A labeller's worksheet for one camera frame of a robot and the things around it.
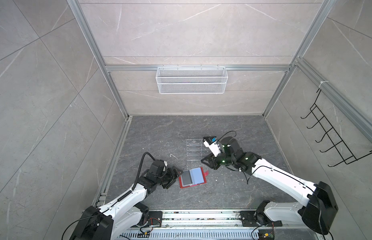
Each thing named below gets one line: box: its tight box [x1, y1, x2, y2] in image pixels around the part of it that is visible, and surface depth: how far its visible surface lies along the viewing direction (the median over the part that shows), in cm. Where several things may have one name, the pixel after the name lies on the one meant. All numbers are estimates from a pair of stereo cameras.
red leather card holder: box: [179, 166, 210, 189], surface depth 88 cm
